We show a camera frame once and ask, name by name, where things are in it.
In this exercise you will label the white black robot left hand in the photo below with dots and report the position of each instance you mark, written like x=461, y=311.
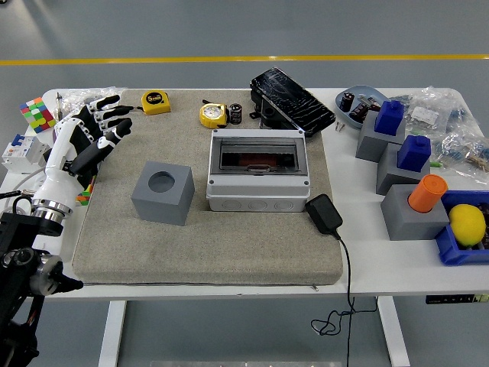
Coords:
x=61, y=168

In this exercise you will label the grey enclosure box clear lid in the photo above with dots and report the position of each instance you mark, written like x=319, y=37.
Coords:
x=256, y=189

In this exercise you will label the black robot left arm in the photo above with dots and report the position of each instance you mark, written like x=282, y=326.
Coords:
x=15, y=229

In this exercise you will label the small colourful puzzle cube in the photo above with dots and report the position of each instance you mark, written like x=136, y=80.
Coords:
x=86, y=195

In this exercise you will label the white circuit breaker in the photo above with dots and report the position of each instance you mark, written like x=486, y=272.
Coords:
x=23, y=153

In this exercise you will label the large colourful puzzle cube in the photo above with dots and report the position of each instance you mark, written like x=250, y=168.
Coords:
x=37, y=114

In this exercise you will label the thin screwdriver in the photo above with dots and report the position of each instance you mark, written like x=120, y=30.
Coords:
x=59, y=105

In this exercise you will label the clear bag of components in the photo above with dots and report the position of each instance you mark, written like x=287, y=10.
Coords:
x=76, y=95
x=435, y=111
x=464, y=149

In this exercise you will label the grey cube holder round hole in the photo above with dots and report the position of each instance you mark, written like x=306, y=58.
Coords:
x=164, y=208

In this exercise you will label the yellow square tape measure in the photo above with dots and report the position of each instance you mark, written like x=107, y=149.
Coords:
x=154, y=103

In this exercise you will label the yellow round tape measure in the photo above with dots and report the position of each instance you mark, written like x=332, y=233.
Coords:
x=212, y=114

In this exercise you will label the white table leg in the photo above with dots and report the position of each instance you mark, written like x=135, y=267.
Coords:
x=112, y=336
x=393, y=332

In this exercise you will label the black capacitor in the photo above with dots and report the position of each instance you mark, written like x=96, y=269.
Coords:
x=347, y=101
x=236, y=114

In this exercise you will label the grey-brown mat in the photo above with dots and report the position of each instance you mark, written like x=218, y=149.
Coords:
x=229, y=248

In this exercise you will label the black marbled tray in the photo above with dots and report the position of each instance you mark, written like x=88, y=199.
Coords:
x=290, y=91

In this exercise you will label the black power adapter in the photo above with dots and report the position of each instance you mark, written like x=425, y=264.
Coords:
x=324, y=214

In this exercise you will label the dark brown capacitor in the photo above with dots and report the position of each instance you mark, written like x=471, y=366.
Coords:
x=359, y=111

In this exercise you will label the grey block holder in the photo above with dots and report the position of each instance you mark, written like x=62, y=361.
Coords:
x=368, y=143
x=389, y=176
x=405, y=223

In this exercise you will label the blue-grey oval dish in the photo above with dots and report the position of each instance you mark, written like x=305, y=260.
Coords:
x=366, y=91

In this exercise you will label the silver metal part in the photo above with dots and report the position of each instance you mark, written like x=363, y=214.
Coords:
x=370, y=102

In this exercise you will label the blue block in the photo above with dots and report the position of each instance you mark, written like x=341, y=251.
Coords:
x=413, y=154
x=389, y=118

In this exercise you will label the small green part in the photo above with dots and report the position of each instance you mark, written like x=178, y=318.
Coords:
x=435, y=164

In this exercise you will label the blue plastic bin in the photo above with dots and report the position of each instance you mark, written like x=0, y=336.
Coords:
x=454, y=252

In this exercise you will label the yellow lemon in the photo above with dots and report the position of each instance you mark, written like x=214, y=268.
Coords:
x=466, y=223

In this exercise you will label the black table control panel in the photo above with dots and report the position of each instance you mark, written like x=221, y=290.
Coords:
x=451, y=299

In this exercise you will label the black plastic bracket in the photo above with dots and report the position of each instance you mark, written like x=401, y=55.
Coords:
x=269, y=112

